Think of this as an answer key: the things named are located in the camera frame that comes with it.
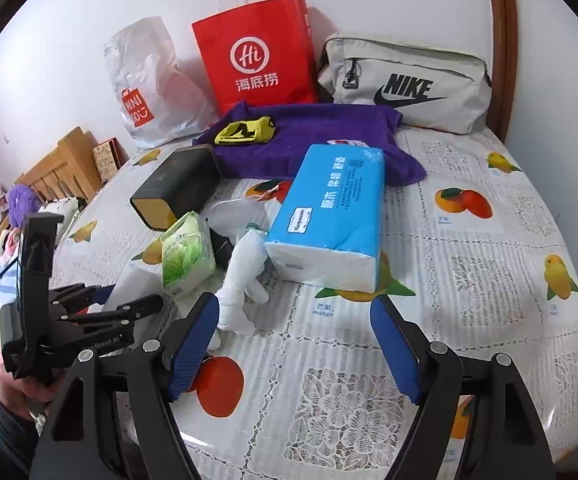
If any white plastic shopping bag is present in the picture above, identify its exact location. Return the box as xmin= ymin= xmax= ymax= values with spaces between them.
xmin=103 ymin=16 xmax=220 ymax=150

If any white plastic object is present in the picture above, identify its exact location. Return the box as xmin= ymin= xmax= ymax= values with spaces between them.
xmin=39 ymin=197 xmax=89 ymax=248

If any small black object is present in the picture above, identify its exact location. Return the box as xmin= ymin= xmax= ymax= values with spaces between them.
xmin=209 ymin=227 xmax=235 ymax=271

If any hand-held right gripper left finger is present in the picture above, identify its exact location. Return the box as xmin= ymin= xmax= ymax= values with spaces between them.
xmin=29 ymin=292 xmax=220 ymax=480

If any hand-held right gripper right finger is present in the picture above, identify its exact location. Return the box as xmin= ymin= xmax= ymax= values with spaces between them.
xmin=369 ymin=296 xmax=554 ymax=480

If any grey waist bag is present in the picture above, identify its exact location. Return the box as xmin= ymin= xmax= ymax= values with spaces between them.
xmin=317 ymin=32 xmax=492 ymax=135

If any person's left forearm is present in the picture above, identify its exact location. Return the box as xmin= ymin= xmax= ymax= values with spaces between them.
xmin=0 ymin=400 xmax=42 ymax=463

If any white glove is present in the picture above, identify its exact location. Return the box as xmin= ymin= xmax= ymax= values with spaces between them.
xmin=206 ymin=230 xmax=271 ymax=352

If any yellow black sock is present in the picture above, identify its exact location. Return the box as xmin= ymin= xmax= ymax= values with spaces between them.
xmin=214 ymin=116 xmax=278 ymax=147

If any green tissue pack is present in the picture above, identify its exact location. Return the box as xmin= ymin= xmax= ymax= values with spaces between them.
xmin=161 ymin=211 xmax=217 ymax=297

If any purple towel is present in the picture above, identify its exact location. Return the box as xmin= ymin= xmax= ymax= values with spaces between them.
xmin=191 ymin=101 xmax=427 ymax=186

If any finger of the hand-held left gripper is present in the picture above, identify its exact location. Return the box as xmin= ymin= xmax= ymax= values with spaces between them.
xmin=68 ymin=294 xmax=165 ymax=332
xmin=48 ymin=282 xmax=116 ymax=318

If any red paper bag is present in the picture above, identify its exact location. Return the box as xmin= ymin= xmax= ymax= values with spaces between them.
xmin=191 ymin=0 xmax=320 ymax=116

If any purple fluffy object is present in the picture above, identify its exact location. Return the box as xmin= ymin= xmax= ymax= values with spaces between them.
xmin=8 ymin=185 xmax=42 ymax=226

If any black box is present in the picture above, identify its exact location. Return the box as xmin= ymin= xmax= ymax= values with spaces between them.
xmin=129 ymin=144 xmax=221 ymax=232

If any person's left hand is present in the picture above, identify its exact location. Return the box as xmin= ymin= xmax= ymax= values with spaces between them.
xmin=0 ymin=367 xmax=61 ymax=417

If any wooden chair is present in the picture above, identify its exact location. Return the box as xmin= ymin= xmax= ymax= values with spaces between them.
xmin=15 ymin=127 xmax=102 ymax=206

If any brown patterned box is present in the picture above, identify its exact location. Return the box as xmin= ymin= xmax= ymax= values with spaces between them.
xmin=92 ymin=139 xmax=121 ymax=183

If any blue tissue pack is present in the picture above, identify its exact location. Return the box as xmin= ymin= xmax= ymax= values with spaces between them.
xmin=264 ymin=143 xmax=386 ymax=293

